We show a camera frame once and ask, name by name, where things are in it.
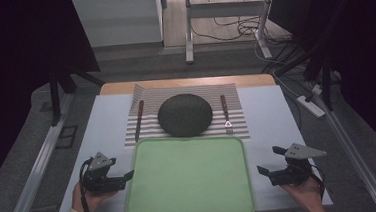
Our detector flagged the white desk frame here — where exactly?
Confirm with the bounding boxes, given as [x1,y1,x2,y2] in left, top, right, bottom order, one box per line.
[181,0,281,66]

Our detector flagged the metal rail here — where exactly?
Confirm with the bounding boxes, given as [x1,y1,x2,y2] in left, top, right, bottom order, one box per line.
[306,76,376,212]
[0,92,83,212]

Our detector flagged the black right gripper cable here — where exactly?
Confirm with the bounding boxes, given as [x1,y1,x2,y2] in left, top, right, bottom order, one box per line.
[309,164,328,207]

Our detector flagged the black floor bracket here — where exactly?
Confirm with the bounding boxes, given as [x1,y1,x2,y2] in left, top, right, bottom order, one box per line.
[53,125,81,150]

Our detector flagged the striped placemat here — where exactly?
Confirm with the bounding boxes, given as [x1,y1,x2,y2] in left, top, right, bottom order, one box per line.
[119,76,251,149]

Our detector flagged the black floor cables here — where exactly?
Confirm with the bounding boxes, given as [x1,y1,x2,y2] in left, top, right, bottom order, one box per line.
[189,0,308,79]

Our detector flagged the black stand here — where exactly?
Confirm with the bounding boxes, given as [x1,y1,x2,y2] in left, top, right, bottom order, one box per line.
[47,68,80,128]

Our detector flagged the wooden-handled fork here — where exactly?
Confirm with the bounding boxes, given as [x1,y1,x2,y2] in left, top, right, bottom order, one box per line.
[219,93,234,136]

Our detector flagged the green tray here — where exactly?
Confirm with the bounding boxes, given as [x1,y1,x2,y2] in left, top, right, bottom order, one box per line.
[120,131,258,212]

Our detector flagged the person's left hand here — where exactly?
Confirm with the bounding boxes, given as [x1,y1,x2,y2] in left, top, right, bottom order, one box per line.
[70,179,118,212]

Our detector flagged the white cabinet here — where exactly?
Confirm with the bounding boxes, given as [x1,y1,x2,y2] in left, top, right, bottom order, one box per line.
[71,0,167,50]

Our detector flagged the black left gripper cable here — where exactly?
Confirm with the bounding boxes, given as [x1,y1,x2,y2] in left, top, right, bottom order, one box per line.
[76,157,99,212]

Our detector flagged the white power strip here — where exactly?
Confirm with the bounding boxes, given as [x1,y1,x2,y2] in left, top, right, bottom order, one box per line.
[296,92,327,120]

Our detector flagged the person's right hand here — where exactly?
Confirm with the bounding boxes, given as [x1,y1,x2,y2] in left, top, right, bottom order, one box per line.
[278,175,329,212]

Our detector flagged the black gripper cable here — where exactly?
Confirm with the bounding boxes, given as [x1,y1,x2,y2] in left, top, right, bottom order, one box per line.
[76,157,99,212]
[309,164,328,207]

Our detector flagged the dark curtain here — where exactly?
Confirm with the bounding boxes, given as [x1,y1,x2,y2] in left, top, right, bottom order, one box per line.
[267,0,376,174]
[0,0,109,195]

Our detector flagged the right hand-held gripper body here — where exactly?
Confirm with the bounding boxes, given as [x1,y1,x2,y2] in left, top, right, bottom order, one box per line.
[266,139,330,188]

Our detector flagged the dark round plate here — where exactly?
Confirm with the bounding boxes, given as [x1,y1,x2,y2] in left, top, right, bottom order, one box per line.
[155,91,215,140]

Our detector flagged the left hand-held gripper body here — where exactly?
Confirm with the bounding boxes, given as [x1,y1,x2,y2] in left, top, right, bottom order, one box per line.
[79,150,128,196]

